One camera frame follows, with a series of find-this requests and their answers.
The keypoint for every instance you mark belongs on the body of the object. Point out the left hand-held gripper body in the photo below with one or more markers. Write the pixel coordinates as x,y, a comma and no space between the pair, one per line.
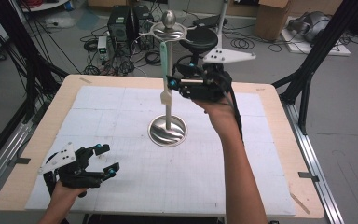
59,157

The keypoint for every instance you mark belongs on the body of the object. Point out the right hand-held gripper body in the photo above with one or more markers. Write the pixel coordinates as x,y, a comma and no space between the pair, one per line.
211,84

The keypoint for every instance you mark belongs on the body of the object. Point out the metal utensil stand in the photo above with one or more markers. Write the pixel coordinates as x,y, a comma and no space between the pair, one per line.
167,133

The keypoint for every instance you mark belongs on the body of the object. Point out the person's right hand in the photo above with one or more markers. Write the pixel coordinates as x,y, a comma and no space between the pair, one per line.
217,109

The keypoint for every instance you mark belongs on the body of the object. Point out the person's left hand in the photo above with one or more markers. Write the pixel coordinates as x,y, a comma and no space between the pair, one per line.
65,196

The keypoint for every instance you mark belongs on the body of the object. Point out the white grid mat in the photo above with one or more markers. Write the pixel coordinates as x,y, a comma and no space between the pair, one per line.
136,186

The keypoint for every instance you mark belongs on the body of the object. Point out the black round stool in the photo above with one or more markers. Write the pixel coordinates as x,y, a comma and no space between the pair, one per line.
199,39

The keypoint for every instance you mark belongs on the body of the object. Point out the black tape strip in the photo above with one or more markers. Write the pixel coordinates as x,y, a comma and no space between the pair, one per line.
21,160
307,176

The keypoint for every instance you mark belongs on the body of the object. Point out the tan tape strip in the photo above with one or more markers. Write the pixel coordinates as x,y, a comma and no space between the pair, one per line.
260,89
85,80
300,203

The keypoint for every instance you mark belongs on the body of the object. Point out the black flat device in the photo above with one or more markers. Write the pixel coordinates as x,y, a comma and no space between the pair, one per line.
208,20

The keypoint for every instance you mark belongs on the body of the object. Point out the white stand pole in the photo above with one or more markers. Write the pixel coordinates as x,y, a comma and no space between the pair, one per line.
222,25

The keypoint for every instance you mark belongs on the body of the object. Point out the person's dark clothing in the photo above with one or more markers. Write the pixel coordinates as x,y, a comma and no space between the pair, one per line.
152,219

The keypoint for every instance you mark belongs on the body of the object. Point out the black computer tower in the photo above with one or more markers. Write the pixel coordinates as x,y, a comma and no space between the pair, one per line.
119,25
141,18

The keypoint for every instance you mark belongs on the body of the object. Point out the small white green box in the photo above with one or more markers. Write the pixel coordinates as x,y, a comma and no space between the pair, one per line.
102,46

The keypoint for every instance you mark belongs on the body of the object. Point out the cardboard box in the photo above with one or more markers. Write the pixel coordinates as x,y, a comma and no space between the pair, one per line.
272,18

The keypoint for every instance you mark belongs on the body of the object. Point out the grey rounded device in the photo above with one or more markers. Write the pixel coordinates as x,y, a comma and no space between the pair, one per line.
310,25

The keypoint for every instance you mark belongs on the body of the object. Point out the white flat board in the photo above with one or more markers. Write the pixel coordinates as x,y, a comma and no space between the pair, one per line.
329,49

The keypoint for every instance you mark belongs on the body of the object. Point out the white round table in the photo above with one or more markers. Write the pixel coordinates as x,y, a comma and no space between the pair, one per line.
43,4

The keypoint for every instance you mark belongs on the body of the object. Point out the aluminium rail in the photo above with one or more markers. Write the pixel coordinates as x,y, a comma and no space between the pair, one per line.
310,155
3,158

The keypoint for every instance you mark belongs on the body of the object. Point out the black metal frame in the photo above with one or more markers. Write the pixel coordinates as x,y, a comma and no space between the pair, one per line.
317,56
28,62

